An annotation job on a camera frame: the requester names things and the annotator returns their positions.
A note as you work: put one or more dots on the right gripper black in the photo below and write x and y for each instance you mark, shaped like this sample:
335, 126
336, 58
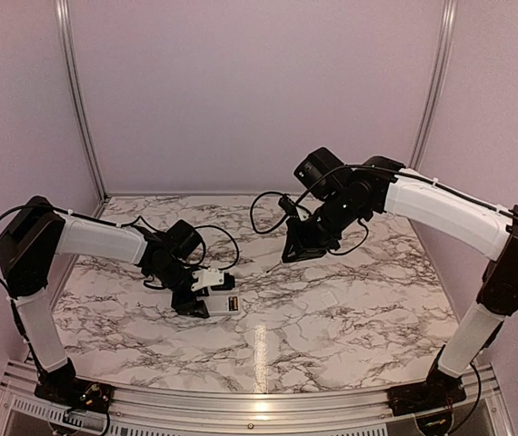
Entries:
304, 242

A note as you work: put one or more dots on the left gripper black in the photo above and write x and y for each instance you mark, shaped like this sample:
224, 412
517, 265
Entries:
187, 305

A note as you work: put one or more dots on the white remote control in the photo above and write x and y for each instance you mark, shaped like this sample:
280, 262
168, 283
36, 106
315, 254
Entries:
217, 305

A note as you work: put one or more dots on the white battery cover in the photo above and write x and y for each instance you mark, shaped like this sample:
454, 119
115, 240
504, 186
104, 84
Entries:
328, 299

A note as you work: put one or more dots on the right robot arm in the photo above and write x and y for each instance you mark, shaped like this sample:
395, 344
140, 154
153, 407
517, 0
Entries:
351, 193

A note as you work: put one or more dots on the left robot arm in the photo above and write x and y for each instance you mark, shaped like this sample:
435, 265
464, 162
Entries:
36, 235

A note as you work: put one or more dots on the battery in remote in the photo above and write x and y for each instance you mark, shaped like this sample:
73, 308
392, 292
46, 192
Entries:
233, 304

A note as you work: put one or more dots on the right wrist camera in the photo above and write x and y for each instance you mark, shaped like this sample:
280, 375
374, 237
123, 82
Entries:
292, 209

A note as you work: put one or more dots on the front aluminium rail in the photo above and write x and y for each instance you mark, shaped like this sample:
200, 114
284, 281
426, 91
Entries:
149, 411

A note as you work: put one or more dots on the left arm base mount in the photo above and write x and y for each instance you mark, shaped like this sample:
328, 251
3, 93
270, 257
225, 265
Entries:
76, 394

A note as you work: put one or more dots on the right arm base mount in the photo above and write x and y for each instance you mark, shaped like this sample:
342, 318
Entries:
425, 396

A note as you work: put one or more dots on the right aluminium frame post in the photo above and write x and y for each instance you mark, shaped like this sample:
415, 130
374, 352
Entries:
436, 83

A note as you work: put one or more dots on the aluminium frame post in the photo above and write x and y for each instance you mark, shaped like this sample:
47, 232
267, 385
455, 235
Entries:
62, 9
436, 83

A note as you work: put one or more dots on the left aluminium frame post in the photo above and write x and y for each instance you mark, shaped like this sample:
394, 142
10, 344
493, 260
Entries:
62, 9

